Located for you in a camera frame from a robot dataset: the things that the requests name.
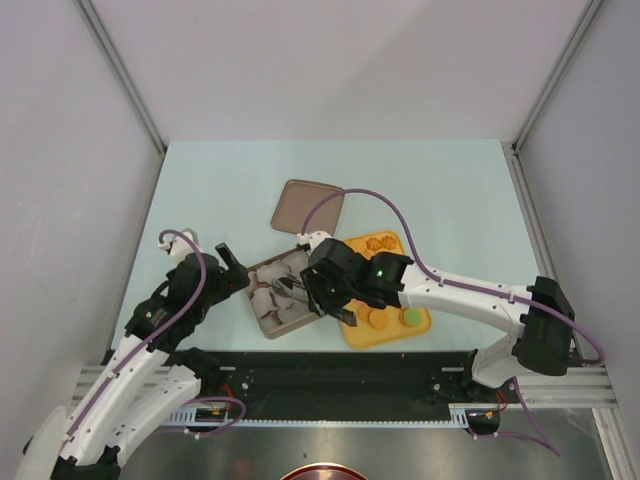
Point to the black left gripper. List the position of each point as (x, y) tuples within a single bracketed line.
[(232, 278)]

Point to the rose gold cookie tin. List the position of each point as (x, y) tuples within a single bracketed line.
[(282, 302)]

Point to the yellow plastic tray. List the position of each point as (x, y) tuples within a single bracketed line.
[(363, 336)]

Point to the red round object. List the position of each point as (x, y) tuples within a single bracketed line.
[(324, 471)]

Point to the metal tongs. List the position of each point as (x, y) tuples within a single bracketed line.
[(290, 287)]

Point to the tan sandwich cookie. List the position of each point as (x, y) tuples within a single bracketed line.
[(358, 245), (378, 319)]

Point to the swirl butter cookie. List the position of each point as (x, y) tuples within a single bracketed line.
[(389, 242), (373, 244)]

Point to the green macaron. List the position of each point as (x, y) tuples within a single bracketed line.
[(411, 317)]

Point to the rose gold tin lid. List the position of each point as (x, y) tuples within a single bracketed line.
[(298, 198)]

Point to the white cable duct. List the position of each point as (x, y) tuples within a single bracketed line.
[(204, 418)]

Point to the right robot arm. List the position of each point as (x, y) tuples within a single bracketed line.
[(536, 320)]

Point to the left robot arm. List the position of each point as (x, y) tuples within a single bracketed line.
[(147, 378)]

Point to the white paper cupcake liner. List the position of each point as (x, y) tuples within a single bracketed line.
[(262, 303), (270, 324), (268, 273), (296, 312), (297, 261)]

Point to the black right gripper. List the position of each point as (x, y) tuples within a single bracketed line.
[(317, 298)]

